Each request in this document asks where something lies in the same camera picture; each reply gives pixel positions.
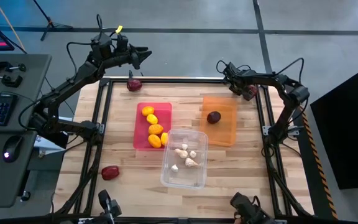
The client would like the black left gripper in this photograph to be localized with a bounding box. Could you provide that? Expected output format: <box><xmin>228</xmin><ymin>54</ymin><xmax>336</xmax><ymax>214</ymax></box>
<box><xmin>113</xmin><ymin>43</ymin><xmax>152</xmax><ymax>70</ymax></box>

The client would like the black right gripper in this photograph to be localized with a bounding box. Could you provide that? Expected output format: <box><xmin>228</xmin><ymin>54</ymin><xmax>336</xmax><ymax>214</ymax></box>
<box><xmin>230</xmin><ymin>70</ymin><xmax>258</xmax><ymax>96</ymax></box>

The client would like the dark red round fruit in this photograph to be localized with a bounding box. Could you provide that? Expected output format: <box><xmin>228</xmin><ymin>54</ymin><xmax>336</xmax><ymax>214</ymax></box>
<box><xmin>206</xmin><ymin>111</ymin><xmax>222</xmax><ymax>125</ymax></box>
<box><xmin>126</xmin><ymin>78</ymin><xmax>143</xmax><ymax>93</ymax></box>
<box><xmin>101</xmin><ymin>165</ymin><xmax>120</xmax><ymax>181</ymax></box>
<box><xmin>243</xmin><ymin>84</ymin><xmax>259</xmax><ymax>101</ymax></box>

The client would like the orange plastic bin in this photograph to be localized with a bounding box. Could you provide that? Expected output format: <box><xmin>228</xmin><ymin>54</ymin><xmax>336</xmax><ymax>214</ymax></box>
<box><xmin>199</xmin><ymin>95</ymin><xmax>239</xmax><ymax>147</ymax></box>

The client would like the pink plastic bin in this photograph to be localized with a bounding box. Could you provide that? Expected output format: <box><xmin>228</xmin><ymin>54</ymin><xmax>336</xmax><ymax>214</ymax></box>
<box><xmin>132</xmin><ymin>101</ymin><xmax>173</xmax><ymax>151</ymax></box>

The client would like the black tripod stand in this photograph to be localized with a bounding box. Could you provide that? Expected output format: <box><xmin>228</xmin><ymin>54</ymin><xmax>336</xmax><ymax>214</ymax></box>
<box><xmin>31</xmin><ymin>0</ymin><xmax>74</xmax><ymax>42</ymax></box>

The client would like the clear plastic bin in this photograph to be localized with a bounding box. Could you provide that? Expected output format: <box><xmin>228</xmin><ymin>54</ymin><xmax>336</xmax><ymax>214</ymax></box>
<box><xmin>160</xmin><ymin>128</ymin><xmax>209</xmax><ymax>190</ymax></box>

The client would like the black floor panel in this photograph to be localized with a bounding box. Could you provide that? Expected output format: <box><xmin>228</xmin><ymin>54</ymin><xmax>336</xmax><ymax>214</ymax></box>
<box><xmin>309</xmin><ymin>60</ymin><xmax>358</xmax><ymax>190</ymax></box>

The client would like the grey desk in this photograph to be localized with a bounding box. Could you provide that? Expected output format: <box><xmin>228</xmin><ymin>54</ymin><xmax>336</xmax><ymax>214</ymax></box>
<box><xmin>0</xmin><ymin>53</ymin><xmax>52</xmax><ymax>208</ymax></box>

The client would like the black yellow hazard strip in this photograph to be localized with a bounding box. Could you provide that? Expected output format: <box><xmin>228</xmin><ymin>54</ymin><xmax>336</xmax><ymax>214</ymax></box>
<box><xmin>284</xmin><ymin>80</ymin><xmax>338</xmax><ymax>220</ymax></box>

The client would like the white paper sheet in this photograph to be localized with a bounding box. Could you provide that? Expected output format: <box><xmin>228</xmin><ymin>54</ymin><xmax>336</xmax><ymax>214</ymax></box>
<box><xmin>34</xmin><ymin>135</ymin><xmax>67</xmax><ymax>156</ymax></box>

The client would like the black C-clamp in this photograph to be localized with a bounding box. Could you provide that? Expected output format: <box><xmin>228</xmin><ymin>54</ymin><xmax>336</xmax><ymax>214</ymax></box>
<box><xmin>0</xmin><ymin>60</ymin><xmax>27</xmax><ymax>74</ymax></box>
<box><xmin>0</xmin><ymin>72</ymin><xmax>24</xmax><ymax>88</ymax></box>

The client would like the black computer mouse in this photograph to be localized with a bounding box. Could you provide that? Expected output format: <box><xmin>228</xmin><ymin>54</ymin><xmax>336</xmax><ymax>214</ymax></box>
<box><xmin>1</xmin><ymin>135</ymin><xmax>24</xmax><ymax>164</ymax></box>

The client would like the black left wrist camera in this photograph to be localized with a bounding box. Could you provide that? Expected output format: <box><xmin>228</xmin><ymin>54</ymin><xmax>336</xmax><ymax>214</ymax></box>
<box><xmin>116</xmin><ymin>33</ymin><xmax>129</xmax><ymax>52</ymax></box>

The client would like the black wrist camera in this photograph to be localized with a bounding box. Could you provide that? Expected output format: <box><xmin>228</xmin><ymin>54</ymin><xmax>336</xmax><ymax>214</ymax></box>
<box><xmin>116</xmin><ymin>33</ymin><xmax>129</xmax><ymax>52</ymax></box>
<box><xmin>225</xmin><ymin>62</ymin><xmax>239</xmax><ymax>77</ymax></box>

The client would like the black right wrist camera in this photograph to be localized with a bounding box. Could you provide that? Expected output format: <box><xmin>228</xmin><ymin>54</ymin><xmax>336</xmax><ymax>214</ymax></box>
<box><xmin>225</xmin><ymin>62</ymin><xmax>239</xmax><ymax>77</ymax></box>

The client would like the black aluminium table frame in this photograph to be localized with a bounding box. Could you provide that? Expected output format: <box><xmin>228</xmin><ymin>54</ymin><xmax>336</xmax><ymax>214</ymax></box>
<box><xmin>53</xmin><ymin>77</ymin><xmax>315</xmax><ymax>218</ymax></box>

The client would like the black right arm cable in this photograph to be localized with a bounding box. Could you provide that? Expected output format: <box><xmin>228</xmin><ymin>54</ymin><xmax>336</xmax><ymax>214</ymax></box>
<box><xmin>215</xmin><ymin>57</ymin><xmax>306</xmax><ymax>82</ymax></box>

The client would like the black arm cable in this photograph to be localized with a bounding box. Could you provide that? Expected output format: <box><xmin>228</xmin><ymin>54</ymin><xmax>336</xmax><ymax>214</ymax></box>
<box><xmin>66</xmin><ymin>14</ymin><xmax>117</xmax><ymax>78</ymax></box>
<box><xmin>215</xmin><ymin>57</ymin><xmax>306</xmax><ymax>82</ymax></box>

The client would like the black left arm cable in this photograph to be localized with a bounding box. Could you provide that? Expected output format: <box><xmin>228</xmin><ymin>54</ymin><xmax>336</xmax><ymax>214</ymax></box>
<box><xmin>66</xmin><ymin>14</ymin><xmax>117</xmax><ymax>78</ymax></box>

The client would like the yellow cable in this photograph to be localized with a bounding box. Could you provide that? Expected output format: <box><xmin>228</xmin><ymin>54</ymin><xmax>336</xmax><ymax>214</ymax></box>
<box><xmin>0</xmin><ymin>0</ymin><xmax>27</xmax><ymax>54</ymax></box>

